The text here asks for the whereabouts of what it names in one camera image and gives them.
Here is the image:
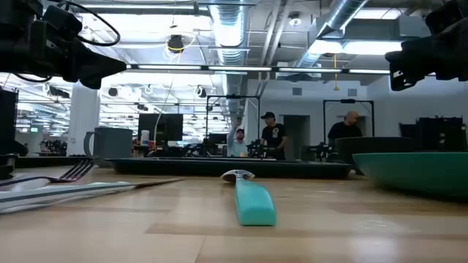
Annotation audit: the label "green plate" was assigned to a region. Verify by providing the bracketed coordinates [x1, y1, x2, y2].
[352, 151, 468, 202]

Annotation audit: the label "black storage crates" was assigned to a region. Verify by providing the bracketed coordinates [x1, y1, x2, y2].
[398, 115, 468, 153]

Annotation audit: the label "black rig frame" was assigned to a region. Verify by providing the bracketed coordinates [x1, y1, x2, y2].
[205, 94, 261, 151]
[322, 99, 376, 145]

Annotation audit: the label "black metal table frame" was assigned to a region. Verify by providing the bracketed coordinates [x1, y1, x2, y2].
[16, 156, 92, 169]

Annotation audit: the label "dark bowl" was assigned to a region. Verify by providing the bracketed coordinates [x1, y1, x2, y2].
[334, 136, 417, 164]

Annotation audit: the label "long strip light bar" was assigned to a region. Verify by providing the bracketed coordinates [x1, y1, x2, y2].
[126, 64, 391, 75]

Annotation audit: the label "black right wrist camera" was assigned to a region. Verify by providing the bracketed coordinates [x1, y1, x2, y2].
[425, 0, 468, 36]

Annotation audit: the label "teal-handled metal spoon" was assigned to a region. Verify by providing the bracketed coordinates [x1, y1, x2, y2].
[220, 169, 278, 226]

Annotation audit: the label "grey mug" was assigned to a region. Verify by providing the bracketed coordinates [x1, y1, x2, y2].
[83, 126, 135, 168]

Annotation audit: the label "dark green plastic tray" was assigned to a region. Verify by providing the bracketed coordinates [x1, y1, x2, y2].
[105, 156, 354, 180]

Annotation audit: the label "silver ventilation duct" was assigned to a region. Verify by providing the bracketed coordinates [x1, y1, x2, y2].
[294, 0, 370, 69]
[208, 0, 250, 118]

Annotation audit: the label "teal-handled table knife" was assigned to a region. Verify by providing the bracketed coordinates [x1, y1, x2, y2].
[0, 177, 186, 215]

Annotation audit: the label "white building column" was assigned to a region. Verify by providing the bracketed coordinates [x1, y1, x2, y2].
[67, 82, 102, 157]

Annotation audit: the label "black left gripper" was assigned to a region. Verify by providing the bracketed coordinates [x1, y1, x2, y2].
[14, 21, 127, 91]

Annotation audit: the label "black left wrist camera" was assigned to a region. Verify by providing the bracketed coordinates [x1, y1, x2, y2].
[42, 4, 84, 37]

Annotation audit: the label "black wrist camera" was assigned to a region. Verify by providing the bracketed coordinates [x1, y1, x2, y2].
[425, 0, 468, 36]
[42, 4, 84, 37]

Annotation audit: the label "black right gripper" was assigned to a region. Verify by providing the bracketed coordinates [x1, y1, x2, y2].
[384, 34, 468, 92]

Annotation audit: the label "yellow hanging cord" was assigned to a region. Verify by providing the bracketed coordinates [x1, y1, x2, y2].
[331, 53, 340, 92]

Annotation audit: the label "person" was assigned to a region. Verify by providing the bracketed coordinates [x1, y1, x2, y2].
[259, 111, 289, 160]
[225, 116, 250, 159]
[327, 110, 363, 147]

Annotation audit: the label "black monitor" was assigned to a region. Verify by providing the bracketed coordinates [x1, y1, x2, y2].
[137, 113, 184, 148]

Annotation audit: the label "black round ceiling device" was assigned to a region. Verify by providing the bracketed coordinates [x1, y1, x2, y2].
[167, 34, 185, 54]

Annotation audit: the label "iridescent metal fork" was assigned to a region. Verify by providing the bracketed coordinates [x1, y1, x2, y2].
[0, 158, 95, 188]

